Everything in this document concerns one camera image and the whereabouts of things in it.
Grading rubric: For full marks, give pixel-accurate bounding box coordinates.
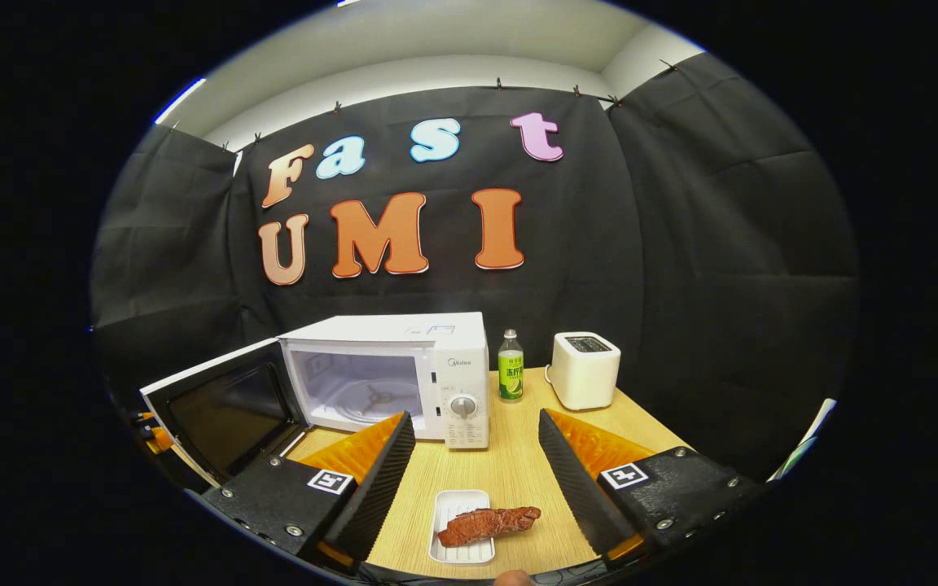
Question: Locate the brown grilled meat piece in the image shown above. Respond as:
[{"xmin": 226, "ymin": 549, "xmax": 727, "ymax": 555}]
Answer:
[{"xmin": 436, "ymin": 505, "xmax": 542, "ymax": 549}]

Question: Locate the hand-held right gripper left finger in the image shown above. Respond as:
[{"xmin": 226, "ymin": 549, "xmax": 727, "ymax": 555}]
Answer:
[{"xmin": 200, "ymin": 411, "xmax": 418, "ymax": 575}]

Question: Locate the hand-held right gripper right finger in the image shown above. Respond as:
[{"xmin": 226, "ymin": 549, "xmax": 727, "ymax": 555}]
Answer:
[{"xmin": 537, "ymin": 408, "xmax": 765, "ymax": 564}]

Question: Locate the white microwave oven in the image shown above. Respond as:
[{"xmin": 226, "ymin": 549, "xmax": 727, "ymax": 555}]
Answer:
[{"xmin": 140, "ymin": 312, "xmax": 492, "ymax": 489}]

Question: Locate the white green printed sheet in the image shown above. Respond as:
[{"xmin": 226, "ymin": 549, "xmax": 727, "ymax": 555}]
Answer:
[{"xmin": 766, "ymin": 396, "xmax": 839, "ymax": 483}]

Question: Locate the glass turntable plate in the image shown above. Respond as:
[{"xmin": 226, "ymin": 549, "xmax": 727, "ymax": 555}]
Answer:
[{"xmin": 329, "ymin": 378, "xmax": 419, "ymax": 426}]

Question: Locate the green label drink bottle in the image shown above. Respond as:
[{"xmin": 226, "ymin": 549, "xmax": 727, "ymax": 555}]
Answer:
[{"xmin": 497, "ymin": 329, "xmax": 526, "ymax": 405}]

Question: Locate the white plastic tray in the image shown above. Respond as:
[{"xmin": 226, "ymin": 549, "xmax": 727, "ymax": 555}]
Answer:
[{"xmin": 427, "ymin": 488, "xmax": 497, "ymax": 566}]

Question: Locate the white toaster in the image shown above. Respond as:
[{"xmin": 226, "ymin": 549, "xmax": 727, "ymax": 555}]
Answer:
[{"xmin": 544, "ymin": 331, "xmax": 623, "ymax": 412}]

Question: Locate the long ceiling light strip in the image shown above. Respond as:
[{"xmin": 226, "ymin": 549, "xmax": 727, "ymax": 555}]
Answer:
[{"xmin": 155, "ymin": 77, "xmax": 208, "ymax": 125}]

